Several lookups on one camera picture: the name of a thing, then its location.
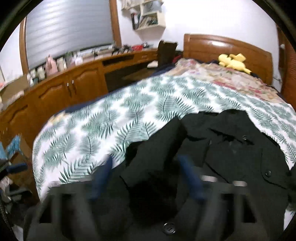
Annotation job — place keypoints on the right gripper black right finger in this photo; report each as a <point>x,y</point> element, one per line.
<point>192,178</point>

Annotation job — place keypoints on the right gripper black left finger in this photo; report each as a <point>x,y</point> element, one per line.
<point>100,179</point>

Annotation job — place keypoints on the black button coat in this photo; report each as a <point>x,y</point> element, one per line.
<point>205,176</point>

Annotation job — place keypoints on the green leaf print bedsheet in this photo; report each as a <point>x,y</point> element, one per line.
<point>71,145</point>

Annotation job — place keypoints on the long wooden desk cabinet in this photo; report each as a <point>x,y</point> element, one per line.
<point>80,84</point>

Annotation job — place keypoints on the floral beige blanket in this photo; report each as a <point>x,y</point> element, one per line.
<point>226,77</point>

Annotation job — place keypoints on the pink bottle on desk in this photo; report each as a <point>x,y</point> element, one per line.
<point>50,66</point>

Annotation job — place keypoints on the yellow plush toy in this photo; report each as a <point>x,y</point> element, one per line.
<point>235,62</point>

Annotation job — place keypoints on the dark brown chair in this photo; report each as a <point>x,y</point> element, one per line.
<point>165,54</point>

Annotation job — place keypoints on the wooden bed headboard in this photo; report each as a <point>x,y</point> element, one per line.
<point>209,47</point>

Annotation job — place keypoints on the red object on desk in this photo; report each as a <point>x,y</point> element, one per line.
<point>137,47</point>

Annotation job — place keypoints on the grey window blind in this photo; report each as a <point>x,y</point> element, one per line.
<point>54,28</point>

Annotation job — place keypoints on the brown louvered wardrobe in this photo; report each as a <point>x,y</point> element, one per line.
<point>286,67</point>

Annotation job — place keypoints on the white wall shelf unit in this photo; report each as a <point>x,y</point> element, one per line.
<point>145,14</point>

